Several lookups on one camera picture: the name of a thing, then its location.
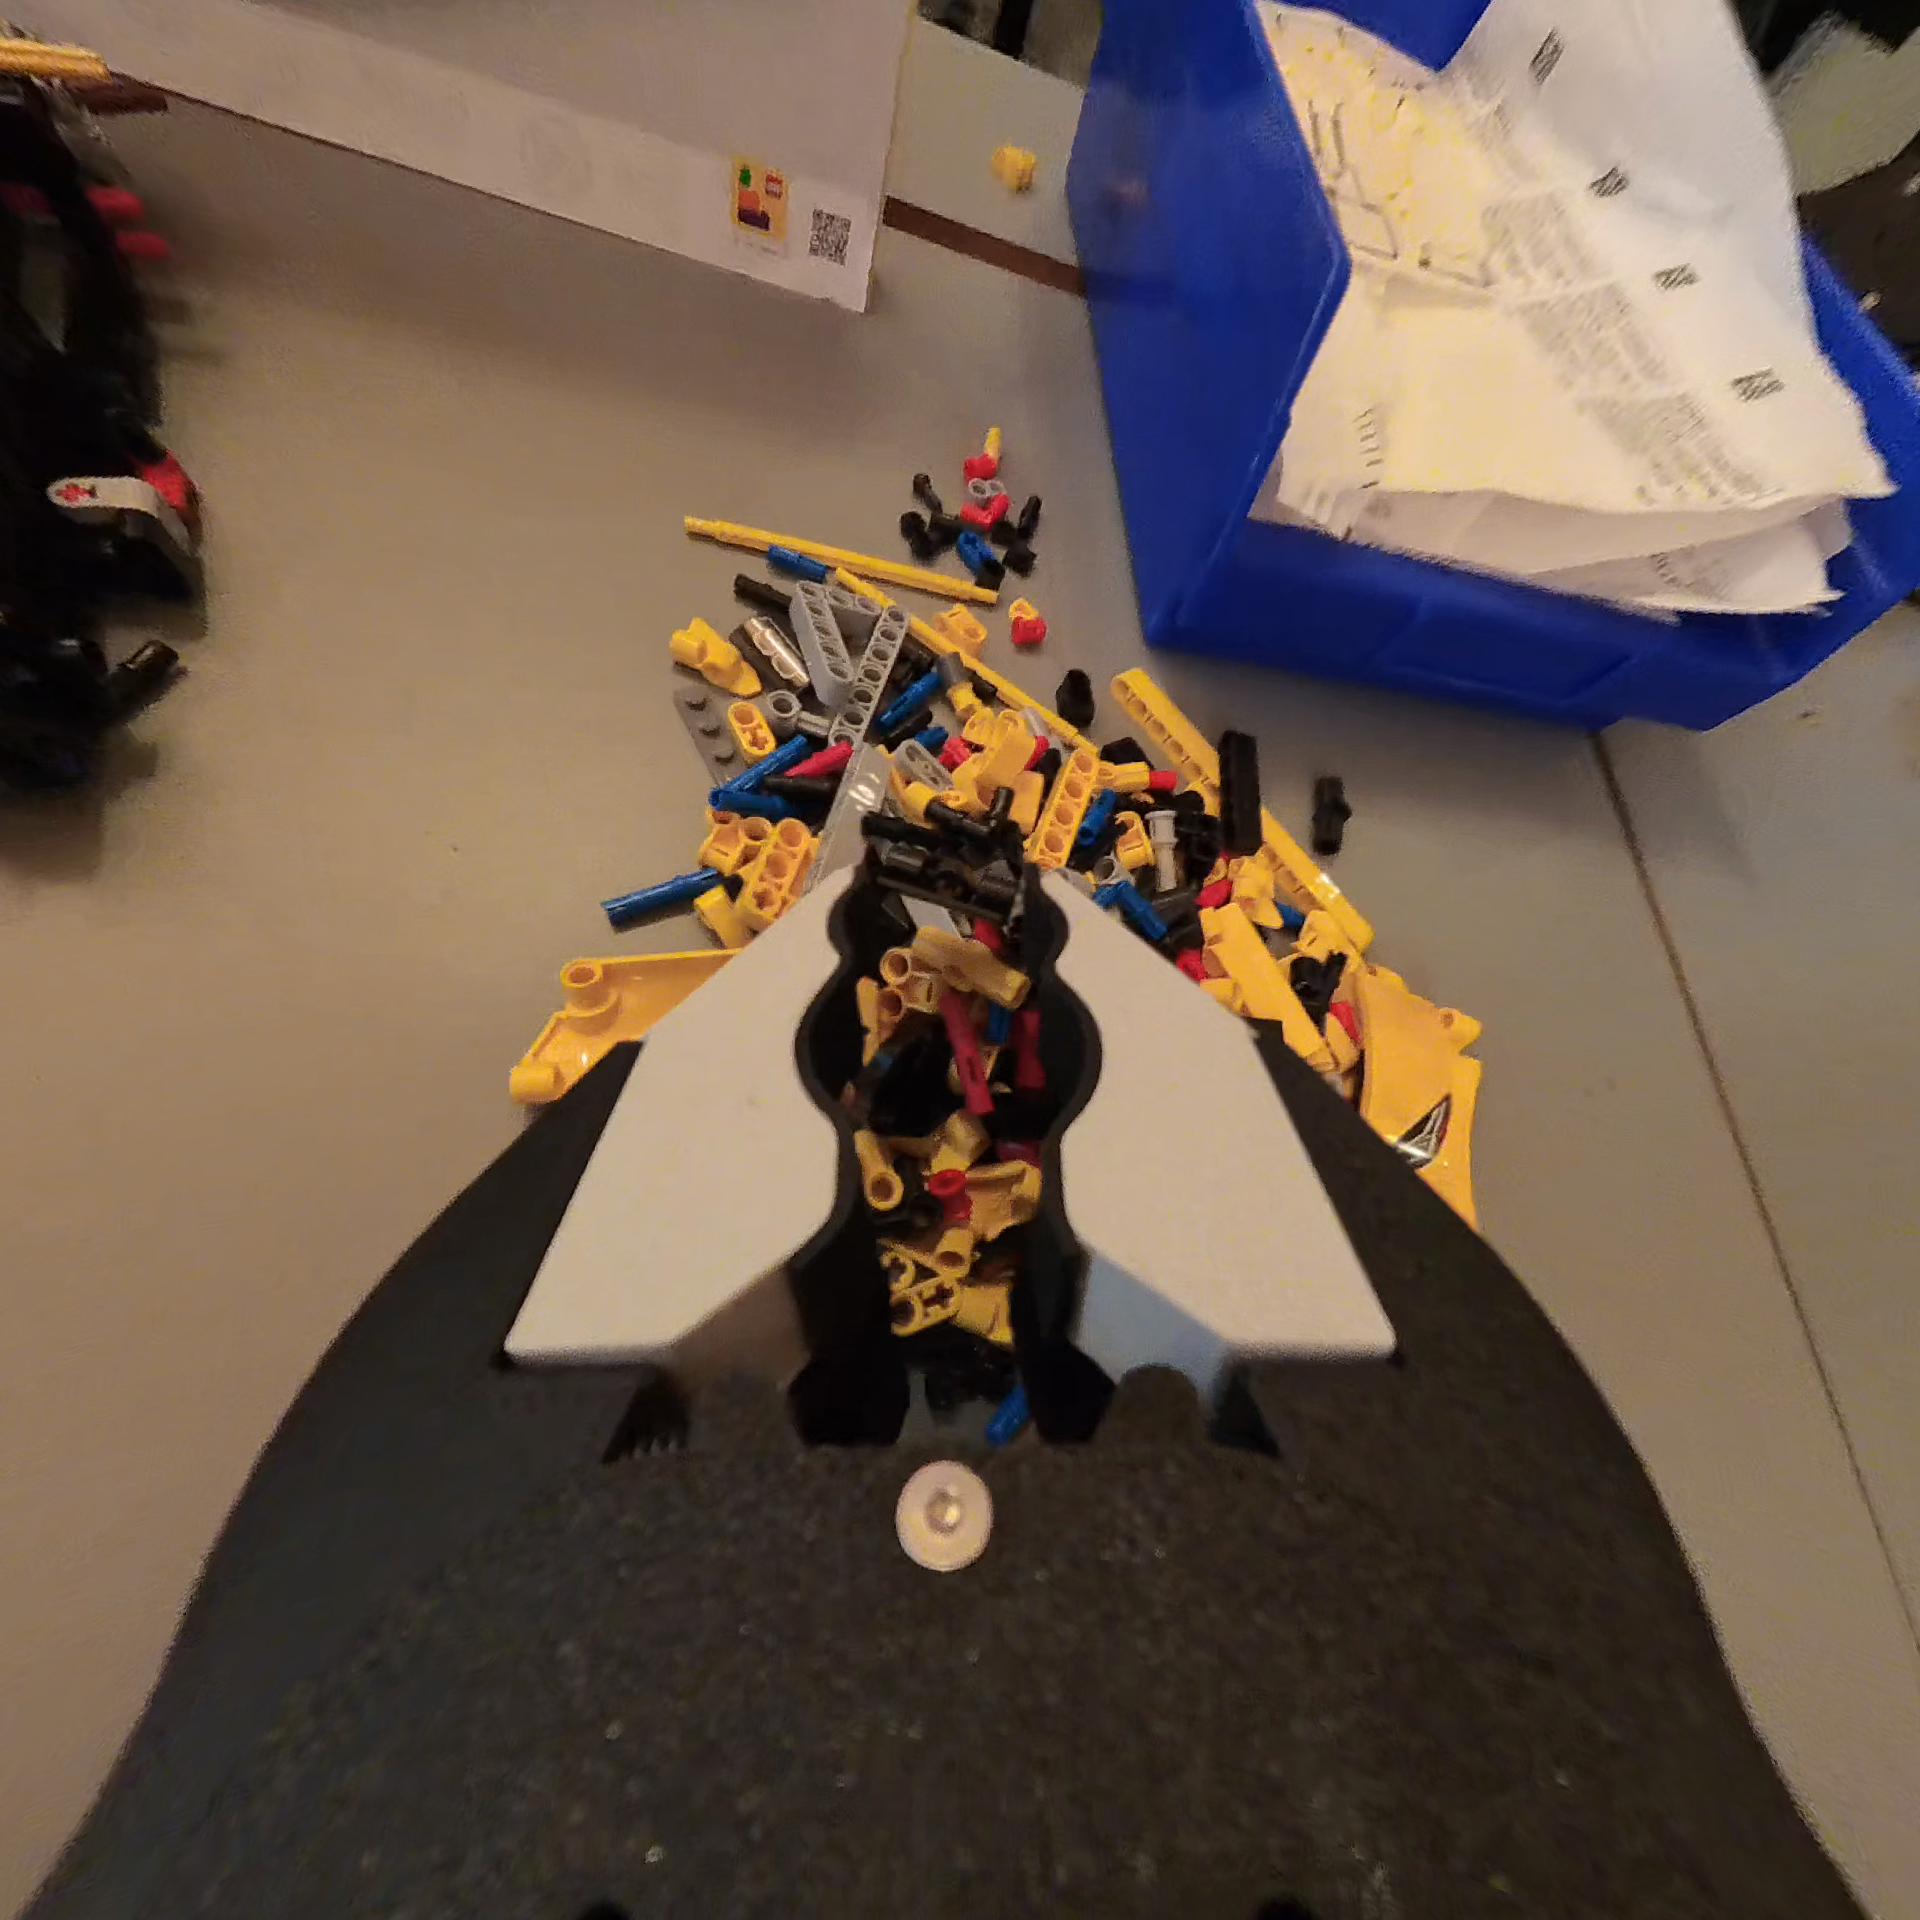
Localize instruction booklet with car picture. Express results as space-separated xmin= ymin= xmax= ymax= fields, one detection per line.
xmin=60 ymin=0 xmax=920 ymax=314

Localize black brick car chassis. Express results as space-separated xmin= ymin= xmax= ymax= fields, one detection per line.
xmin=0 ymin=37 xmax=207 ymax=793

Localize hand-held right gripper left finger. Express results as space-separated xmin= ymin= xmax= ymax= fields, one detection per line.
xmin=502 ymin=865 xmax=889 ymax=1374

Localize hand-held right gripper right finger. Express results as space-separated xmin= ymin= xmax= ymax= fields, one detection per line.
xmin=1030 ymin=872 xmax=1401 ymax=1402

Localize white printed paper sheets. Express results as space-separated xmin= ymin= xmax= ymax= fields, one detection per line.
xmin=1248 ymin=0 xmax=1897 ymax=618

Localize grey desk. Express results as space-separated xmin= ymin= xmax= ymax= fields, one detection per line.
xmin=0 ymin=17 xmax=1920 ymax=1920

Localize pile of bricks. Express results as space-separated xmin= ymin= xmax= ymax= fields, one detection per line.
xmin=508 ymin=428 xmax=1487 ymax=1445

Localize blue plastic bin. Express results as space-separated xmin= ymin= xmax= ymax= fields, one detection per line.
xmin=1066 ymin=0 xmax=1920 ymax=733

